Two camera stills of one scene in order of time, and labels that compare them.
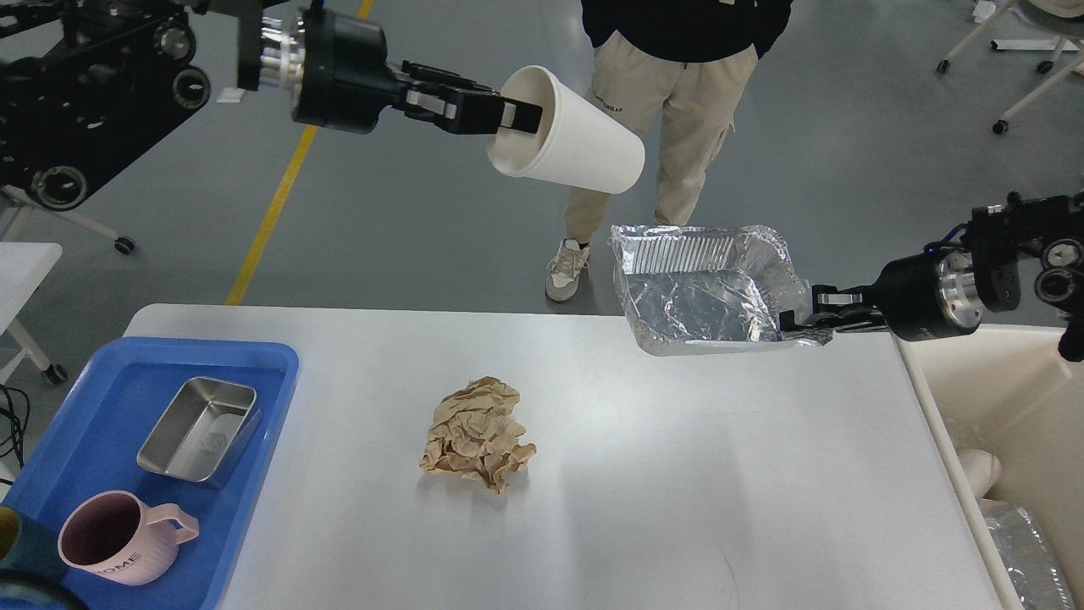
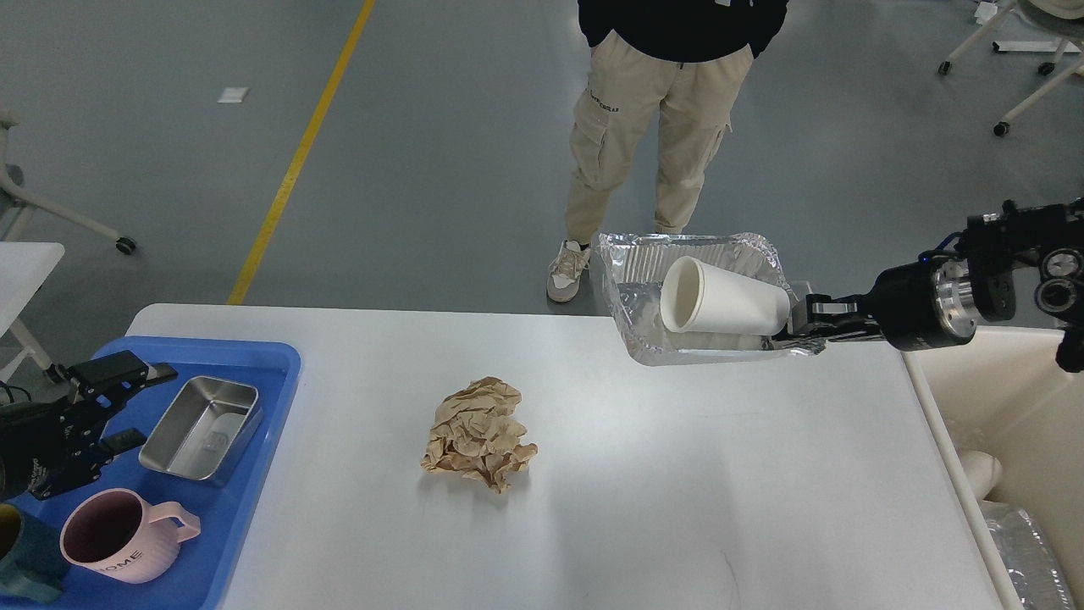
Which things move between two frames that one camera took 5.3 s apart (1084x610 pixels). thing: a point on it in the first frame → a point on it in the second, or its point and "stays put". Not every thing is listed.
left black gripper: x=334 y=65 → x=49 y=445
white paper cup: x=579 y=141 → x=696 y=296
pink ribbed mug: x=120 y=537 stays put
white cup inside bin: x=981 y=468 stays put
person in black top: x=677 y=72 stays put
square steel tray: x=201 y=430 stays put
